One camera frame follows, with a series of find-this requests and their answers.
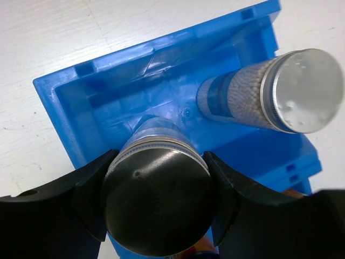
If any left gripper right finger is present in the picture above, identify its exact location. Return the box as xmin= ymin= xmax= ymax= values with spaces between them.
xmin=204 ymin=152 xmax=344 ymax=258

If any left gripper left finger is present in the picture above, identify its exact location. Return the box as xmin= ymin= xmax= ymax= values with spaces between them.
xmin=1 ymin=149 xmax=119 ymax=258

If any red-lidded sauce jar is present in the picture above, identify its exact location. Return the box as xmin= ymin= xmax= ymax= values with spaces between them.
xmin=170 ymin=189 xmax=304 ymax=258

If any blue three-compartment plastic bin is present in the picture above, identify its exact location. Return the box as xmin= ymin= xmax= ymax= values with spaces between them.
xmin=33 ymin=1 xmax=321 ymax=194

